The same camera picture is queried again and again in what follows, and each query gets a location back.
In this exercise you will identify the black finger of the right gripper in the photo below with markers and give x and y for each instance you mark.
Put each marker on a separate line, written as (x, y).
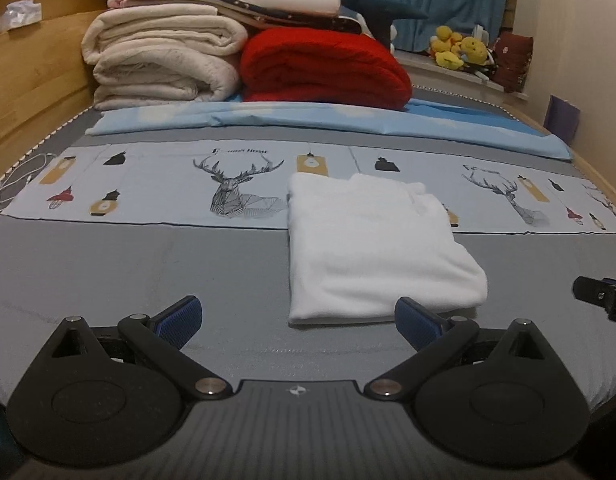
(599, 293)

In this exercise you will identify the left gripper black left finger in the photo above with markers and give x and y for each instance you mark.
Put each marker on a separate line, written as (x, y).
(160, 339)

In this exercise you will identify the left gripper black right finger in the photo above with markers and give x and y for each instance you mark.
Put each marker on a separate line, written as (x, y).
(437, 343)

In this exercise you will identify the white t-shirt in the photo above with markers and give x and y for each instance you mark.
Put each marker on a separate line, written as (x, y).
(357, 245)

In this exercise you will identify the purple box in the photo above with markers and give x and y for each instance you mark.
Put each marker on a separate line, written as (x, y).
(562, 119)

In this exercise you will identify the light blue pillowcase sheet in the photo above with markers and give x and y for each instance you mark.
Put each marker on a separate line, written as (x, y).
(419, 119)

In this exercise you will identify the dark red plush cushion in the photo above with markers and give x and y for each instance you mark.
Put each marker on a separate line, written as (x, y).
(513, 55)

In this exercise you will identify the cream folded blanket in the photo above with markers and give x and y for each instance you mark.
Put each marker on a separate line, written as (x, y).
(163, 53)

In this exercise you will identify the yellow plush toys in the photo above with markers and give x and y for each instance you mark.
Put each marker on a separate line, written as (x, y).
(471, 53)

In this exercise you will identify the red knitted blanket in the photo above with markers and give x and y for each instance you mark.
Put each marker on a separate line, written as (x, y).
(313, 65)

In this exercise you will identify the white tissue pack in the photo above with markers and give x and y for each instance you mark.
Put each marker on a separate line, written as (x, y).
(19, 14)

